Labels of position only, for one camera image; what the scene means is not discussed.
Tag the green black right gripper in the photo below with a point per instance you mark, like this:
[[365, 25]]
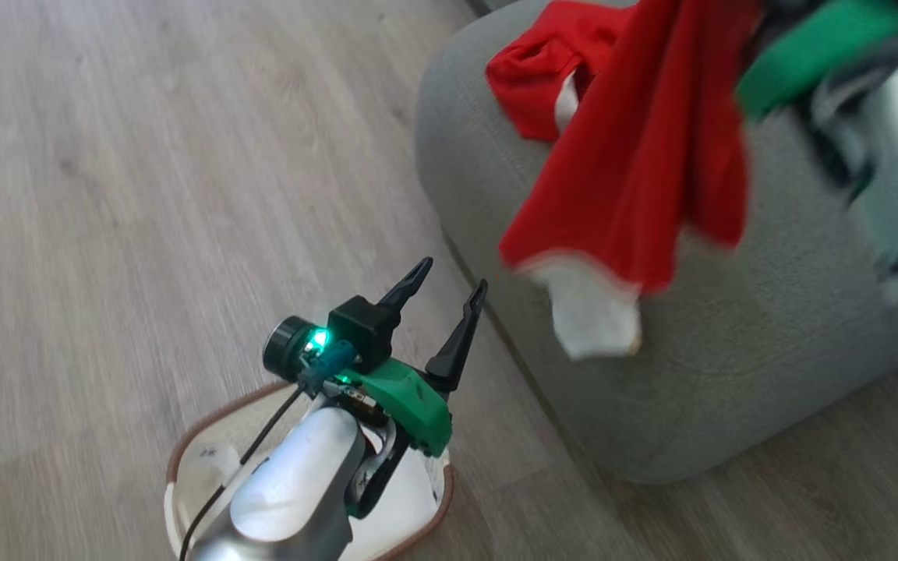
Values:
[[815, 54]]

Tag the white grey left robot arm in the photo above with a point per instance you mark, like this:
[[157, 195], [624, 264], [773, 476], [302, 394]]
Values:
[[301, 483]]

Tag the beige laundry basket brown rim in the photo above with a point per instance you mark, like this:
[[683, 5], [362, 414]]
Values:
[[199, 467]]

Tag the grey green fabric sofa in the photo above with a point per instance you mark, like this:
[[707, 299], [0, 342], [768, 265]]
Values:
[[730, 374]]

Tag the red and white garment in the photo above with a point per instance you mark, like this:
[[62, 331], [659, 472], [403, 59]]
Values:
[[644, 140]]

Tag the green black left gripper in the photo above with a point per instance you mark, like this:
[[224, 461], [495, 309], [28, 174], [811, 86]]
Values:
[[387, 374]]

